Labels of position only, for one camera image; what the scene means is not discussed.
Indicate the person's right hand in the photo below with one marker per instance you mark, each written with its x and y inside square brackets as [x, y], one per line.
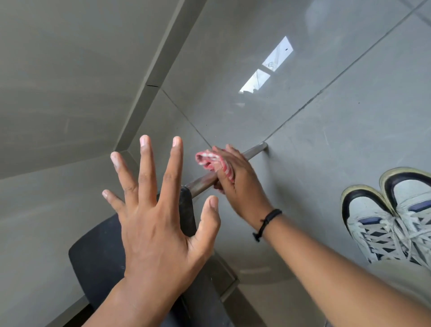
[242, 192]

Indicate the person's left hand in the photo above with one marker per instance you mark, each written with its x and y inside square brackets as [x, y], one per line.
[155, 235]

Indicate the red white checkered cloth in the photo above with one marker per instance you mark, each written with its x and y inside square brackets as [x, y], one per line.
[212, 161]

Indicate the dark plastic chair metal legs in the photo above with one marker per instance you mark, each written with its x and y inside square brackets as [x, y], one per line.
[97, 256]

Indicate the person's right forearm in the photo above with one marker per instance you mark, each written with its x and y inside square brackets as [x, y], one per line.
[336, 273]

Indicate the person's left white sneaker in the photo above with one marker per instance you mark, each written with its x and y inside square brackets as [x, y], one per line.
[367, 222]

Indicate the person's white sneaker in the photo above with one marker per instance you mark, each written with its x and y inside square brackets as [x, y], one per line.
[414, 192]
[367, 222]

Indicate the person's right white sneaker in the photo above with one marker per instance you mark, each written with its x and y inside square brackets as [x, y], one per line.
[414, 192]

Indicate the person's beige trousers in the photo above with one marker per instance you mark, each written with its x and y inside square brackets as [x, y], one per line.
[404, 276]

